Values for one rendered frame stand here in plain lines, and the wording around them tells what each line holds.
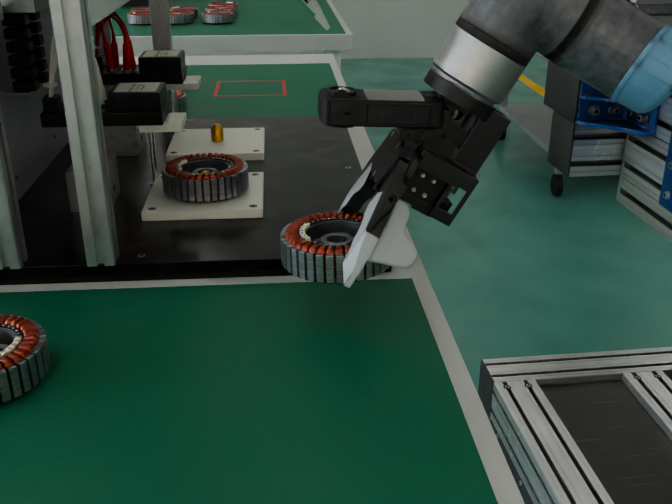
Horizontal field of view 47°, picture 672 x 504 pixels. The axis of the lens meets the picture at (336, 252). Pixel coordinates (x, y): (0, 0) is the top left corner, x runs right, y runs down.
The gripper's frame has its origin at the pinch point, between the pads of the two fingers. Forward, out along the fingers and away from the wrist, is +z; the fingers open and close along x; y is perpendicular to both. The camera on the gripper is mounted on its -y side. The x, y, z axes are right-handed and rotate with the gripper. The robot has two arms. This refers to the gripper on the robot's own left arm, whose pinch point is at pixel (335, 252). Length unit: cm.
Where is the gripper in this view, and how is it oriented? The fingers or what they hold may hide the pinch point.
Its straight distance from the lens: 77.5
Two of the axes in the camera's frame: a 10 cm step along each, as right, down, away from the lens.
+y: 8.7, 4.4, 2.5
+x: -0.5, -4.1, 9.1
